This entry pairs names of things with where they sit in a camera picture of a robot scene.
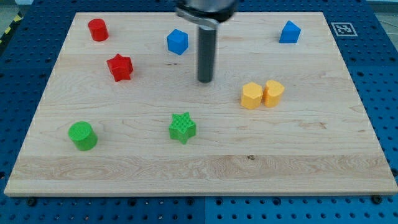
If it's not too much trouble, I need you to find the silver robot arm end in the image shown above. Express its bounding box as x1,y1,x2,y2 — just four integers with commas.
175,0,238,30

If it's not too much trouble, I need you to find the green star block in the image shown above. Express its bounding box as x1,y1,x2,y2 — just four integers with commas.
169,112,197,144

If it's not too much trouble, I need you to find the red star block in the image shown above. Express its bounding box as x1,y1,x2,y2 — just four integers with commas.
106,54,134,82

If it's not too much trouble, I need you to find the yellow hexagon block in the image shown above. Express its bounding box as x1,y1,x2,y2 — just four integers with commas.
241,82,263,110

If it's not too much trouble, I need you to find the blue cube block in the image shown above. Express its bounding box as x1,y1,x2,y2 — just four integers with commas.
167,29,188,55

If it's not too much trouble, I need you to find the wooden board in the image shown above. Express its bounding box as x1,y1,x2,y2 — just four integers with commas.
4,12,397,197

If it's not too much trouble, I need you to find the yellow heart block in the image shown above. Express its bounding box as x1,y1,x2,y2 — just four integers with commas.
263,80,285,108

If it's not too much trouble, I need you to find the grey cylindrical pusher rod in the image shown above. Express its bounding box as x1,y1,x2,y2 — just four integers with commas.
197,26,217,83

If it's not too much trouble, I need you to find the green cylinder block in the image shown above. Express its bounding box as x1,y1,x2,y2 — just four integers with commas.
68,121,98,151

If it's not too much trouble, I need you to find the blue triangular prism block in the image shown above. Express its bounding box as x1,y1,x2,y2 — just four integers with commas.
279,21,302,44

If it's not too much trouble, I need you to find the red cylinder block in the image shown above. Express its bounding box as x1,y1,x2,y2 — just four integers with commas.
88,18,109,42

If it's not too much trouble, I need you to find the black white fiducial marker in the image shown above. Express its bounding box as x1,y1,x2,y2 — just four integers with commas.
331,22,358,37

